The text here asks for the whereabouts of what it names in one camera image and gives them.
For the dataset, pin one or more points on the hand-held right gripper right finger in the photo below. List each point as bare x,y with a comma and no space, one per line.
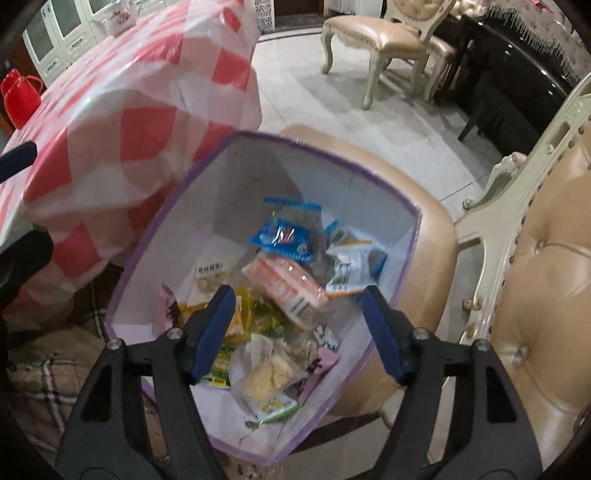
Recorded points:
385,332

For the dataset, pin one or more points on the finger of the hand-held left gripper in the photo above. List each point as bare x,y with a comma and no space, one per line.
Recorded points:
18,160

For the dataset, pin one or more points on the beige snack packet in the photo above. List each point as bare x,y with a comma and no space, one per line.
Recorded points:
210,277

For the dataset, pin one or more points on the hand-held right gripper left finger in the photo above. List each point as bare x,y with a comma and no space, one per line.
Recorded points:
212,332

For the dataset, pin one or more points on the cream carved leather chair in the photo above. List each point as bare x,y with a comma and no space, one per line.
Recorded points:
545,277
392,41

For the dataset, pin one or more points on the clear cracker packet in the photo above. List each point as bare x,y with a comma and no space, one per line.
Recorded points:
263,369

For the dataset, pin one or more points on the floral lace table cover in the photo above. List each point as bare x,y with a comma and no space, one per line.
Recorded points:
540,32

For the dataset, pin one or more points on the red thermos jug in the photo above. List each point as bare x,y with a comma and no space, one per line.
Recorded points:
18,97

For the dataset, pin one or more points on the white green lemon packet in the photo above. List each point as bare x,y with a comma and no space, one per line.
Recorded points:
277,408

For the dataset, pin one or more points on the white carved lattice screen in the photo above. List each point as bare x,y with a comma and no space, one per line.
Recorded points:
267,16

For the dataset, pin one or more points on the white box purple rim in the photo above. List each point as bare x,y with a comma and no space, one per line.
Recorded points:
240,184

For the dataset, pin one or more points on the large yellow bread packet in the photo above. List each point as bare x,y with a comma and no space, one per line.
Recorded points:
240,323

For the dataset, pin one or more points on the green pea snack packet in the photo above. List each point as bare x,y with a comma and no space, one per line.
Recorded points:
270,323

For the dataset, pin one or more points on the blue white patterned candy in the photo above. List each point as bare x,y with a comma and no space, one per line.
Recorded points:
325,337

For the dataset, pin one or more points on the orange bread packet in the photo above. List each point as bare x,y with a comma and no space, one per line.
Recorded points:
281,281

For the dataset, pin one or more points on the white floral teapot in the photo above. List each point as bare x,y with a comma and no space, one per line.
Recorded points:
121,18

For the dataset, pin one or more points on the plaid blanket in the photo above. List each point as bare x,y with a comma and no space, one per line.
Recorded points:
51,383

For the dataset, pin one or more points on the white glass-door cabinet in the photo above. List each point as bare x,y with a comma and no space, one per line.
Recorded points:
55,37

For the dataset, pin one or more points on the dark glossy table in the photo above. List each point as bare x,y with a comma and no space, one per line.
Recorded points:
508,101

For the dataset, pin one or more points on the blue clear snack packet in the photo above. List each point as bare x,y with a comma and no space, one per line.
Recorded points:
351,263
281,235

